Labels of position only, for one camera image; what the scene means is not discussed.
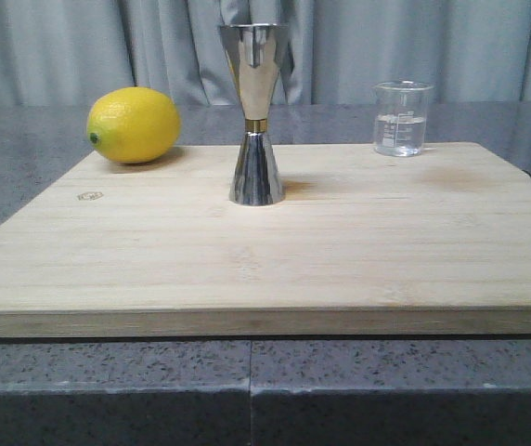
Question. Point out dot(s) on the silver metal jigger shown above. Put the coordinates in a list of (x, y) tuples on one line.
[(255, 53)]

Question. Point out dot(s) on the clear glass beaker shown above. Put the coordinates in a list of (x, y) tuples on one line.
[(401, 117)]

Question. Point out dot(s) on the yellow lemon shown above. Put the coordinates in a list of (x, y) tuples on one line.
[(133, 125)]

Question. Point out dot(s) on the wooden cutting board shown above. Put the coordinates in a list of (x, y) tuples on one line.
[(362, 244)]

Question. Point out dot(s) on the grey curtain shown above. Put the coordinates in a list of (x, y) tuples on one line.
[(72, 52)]

